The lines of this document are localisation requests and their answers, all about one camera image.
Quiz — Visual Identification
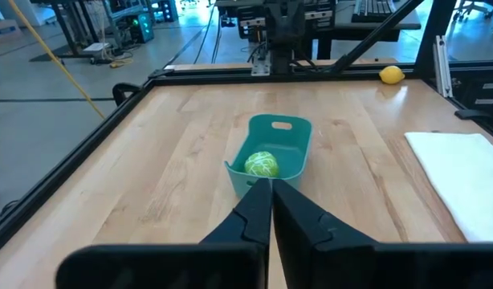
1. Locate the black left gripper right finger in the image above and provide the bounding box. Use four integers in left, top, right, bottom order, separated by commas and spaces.
272, 179, 493, 289

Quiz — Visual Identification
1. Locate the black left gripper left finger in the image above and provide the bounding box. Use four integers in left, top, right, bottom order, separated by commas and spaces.
55, 178, 274, 289

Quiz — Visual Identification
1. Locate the green toy cabbage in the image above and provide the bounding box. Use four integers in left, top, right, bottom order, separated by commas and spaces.
243, 151, 280, 179

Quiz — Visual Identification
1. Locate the yellow toy lemon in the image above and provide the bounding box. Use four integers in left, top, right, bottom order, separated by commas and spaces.
378, 65, 406, 86

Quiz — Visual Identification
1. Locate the black keyboard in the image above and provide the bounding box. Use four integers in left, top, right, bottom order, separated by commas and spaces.
350, 0, 398, 23

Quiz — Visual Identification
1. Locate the teal plastic tub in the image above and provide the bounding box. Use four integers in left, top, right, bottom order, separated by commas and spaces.
224, 113, 314, 200

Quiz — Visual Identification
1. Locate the white folded towel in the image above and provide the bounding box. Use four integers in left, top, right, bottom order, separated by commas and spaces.
404, 132, 493, 244

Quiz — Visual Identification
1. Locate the silver aluminium bar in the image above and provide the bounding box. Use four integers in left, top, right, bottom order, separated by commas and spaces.
433, 35, 454, 99

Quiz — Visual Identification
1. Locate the black aluminium table frame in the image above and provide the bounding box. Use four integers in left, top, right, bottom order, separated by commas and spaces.
0, 0, 493, 260

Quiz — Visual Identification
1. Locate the yellow cable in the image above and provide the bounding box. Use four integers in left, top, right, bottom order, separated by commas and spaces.
7, 0, 107, 120

